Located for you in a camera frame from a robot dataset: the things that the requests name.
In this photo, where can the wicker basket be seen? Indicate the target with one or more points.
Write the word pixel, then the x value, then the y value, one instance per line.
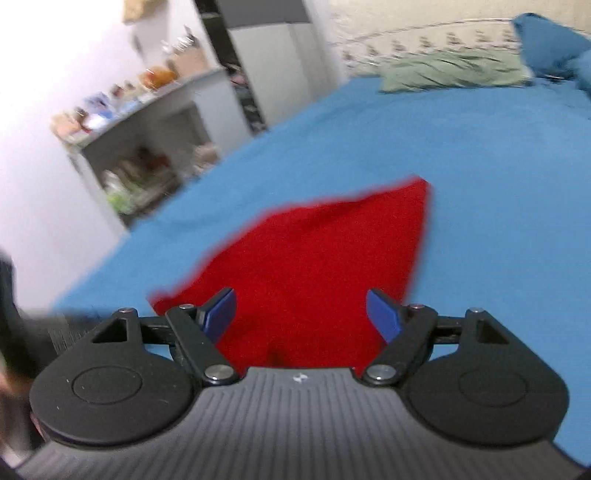
pixel 191 61

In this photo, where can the green pillow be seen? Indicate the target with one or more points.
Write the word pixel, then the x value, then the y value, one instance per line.
pixel 452 69

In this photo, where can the rolled blue duvet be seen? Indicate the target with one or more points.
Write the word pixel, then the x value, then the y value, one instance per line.
pixel 582 74

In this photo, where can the bed with blue sheet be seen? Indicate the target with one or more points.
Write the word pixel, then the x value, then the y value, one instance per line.
pixel 485 184

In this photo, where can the white desk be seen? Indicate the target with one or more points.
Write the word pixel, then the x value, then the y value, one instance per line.
pixel 184 99

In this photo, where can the red knit sweater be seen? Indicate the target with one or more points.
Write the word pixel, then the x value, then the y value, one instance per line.
pixel 323 258

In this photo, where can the beige cloth bag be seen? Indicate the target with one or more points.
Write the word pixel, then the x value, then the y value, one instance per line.
pixel 205 159

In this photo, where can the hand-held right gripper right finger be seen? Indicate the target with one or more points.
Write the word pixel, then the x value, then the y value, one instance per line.
pixel 383 316

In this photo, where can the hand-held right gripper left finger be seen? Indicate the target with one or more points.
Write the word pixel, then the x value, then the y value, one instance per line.
pixel 220 314

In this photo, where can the cream quilted headboard cover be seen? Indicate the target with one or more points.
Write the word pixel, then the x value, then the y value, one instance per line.
pixel 415 27

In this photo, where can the blue pillow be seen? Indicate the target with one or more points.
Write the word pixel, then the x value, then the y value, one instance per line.
pixel 549 41

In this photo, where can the blue photo frame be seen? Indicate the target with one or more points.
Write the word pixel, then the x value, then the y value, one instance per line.
pixel 98 110

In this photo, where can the orange plush figure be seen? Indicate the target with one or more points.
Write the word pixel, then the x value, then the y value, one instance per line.
pixel 159 77

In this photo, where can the clear plastic drawer unit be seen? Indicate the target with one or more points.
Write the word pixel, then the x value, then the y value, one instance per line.
pixel 138 189

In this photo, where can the beige hanging cloth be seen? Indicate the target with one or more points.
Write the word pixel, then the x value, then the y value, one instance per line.
pixel 141 9

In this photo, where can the grey and white wardrobe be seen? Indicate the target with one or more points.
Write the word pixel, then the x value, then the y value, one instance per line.
pixel 277 60

